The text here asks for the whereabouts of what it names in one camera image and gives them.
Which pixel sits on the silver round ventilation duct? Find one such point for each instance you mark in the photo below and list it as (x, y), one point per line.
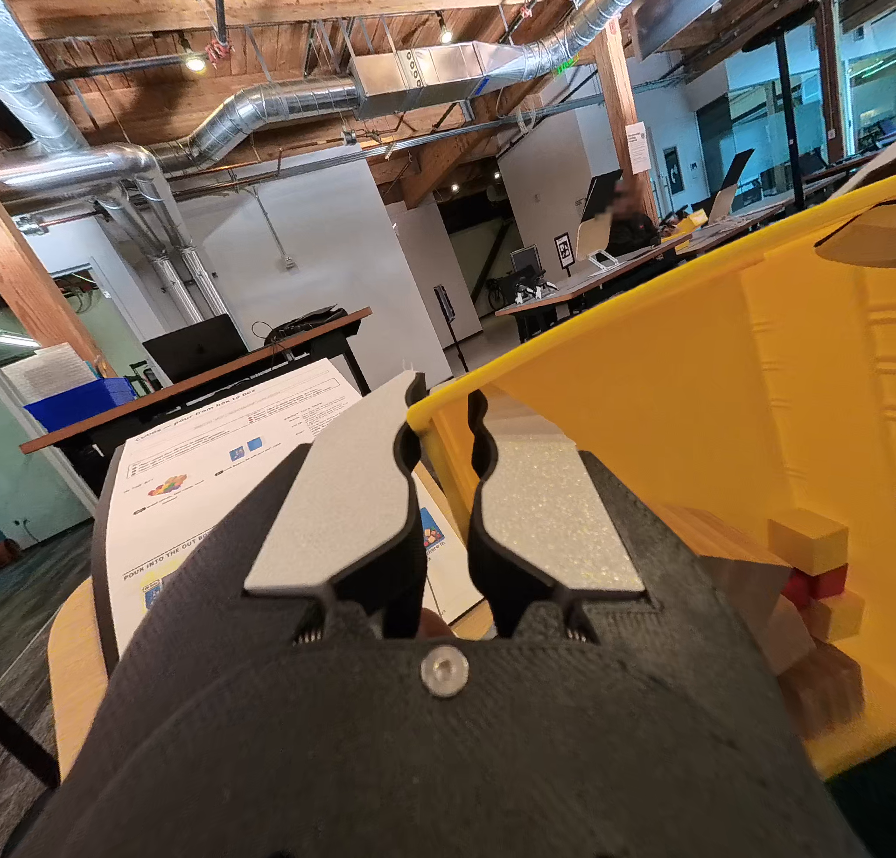
(70, 169)

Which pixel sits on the natural wooden block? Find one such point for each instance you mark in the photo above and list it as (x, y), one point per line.
(808, 543)

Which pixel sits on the open black laptop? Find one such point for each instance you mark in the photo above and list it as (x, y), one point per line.
(735, 172)

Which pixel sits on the green exit sign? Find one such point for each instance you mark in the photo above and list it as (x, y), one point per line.
(565, 66)

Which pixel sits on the brown top black frame desk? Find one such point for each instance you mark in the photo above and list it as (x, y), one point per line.
(336, 343)

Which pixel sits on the wooden post with notice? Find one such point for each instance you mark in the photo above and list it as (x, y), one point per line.
(619, 102)

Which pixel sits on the silver duct with rectangular section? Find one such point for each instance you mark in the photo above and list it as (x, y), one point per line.
(420, 78)

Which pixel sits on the blue plastic bin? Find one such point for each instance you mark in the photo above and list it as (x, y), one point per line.
(77, 403)

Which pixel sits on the white printed instruction sheet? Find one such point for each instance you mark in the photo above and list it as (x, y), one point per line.
(210, 466)

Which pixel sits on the white ribbed plastic sheet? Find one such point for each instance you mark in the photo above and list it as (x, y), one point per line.
(49, 375)

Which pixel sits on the black bag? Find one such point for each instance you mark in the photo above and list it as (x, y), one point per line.
(308, 322)

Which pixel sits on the yellow plastic box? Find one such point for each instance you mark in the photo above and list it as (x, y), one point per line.
(665, 396)

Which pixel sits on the white paper notice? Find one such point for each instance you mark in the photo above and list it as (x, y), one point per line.
(640, 148)

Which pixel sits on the ceiling spot lamp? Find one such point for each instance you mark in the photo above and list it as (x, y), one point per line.
(445, 34)
(194, 62)

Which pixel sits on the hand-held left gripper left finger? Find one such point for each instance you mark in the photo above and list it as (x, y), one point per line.
(336, 508)

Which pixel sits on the black tablet on stand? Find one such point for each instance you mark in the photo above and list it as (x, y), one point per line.
(444, 305)

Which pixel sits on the black ceiling pipe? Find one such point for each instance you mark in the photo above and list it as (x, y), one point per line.
(219, 4)

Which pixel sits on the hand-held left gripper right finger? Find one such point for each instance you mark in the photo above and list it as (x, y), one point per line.
(553, 522)

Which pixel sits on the black and white tag sign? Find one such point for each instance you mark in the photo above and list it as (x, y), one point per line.
(564, 249)

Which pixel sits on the laptop on white stand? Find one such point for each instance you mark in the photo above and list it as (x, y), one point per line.
(596, 200)

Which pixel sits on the grey monitor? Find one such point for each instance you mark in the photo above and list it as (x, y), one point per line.
(525, 260)

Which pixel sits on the plain wooden post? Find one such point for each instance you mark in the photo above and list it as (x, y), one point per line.
(35, 291)

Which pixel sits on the long row of desks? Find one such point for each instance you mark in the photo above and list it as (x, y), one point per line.
(560, 290)

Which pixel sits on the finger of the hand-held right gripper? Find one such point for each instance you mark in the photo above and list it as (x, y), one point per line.
(868, 242)

